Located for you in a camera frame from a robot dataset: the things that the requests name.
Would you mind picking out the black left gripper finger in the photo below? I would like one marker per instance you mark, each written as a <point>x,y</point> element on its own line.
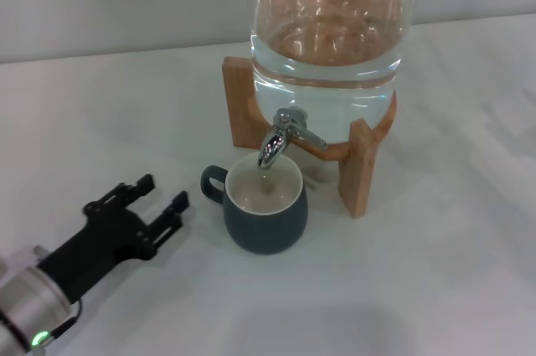
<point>169,218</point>
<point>130,192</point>

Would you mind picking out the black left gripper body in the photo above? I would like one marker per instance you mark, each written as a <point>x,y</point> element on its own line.
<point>100,243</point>

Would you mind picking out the black ceramic cup white inside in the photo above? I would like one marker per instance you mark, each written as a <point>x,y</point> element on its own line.
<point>268,226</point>

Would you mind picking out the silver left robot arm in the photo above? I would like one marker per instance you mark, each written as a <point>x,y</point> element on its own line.
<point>29,301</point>

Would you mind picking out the chrome faucet tap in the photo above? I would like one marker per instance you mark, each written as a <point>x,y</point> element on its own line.
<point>272,144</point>

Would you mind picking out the wooden dispenser stand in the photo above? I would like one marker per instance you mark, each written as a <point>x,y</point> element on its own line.
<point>360,171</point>

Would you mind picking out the glass water dispenser jar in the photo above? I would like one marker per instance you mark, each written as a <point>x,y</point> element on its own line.
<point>331,58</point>

